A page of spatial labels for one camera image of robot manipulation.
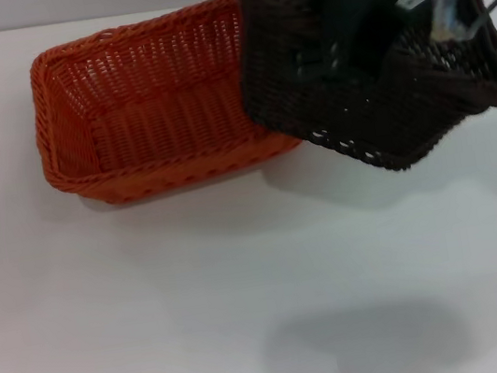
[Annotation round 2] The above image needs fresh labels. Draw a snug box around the translucent cable connector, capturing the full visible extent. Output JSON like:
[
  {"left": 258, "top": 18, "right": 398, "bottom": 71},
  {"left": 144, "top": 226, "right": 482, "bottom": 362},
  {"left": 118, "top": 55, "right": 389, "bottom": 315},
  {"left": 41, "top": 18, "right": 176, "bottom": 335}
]
[{"left": 425, "top": 0, "right": 477, "bottom": 46}]

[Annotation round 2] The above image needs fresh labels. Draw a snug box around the orange woven plastic basket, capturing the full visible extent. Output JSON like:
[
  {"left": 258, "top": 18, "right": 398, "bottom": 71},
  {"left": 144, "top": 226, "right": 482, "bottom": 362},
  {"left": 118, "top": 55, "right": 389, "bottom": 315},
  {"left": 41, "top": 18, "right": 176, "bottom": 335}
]
[{"left": 20, "top": 0, "right": 309, "bottom": 220}]

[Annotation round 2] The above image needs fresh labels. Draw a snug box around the dark brown woven basket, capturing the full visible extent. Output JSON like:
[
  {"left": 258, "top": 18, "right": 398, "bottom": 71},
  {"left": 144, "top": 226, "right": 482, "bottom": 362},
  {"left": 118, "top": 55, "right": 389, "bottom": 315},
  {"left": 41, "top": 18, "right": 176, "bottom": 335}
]
[{"left": 226, "top": 0, "right": 497, "bottom": 195}]

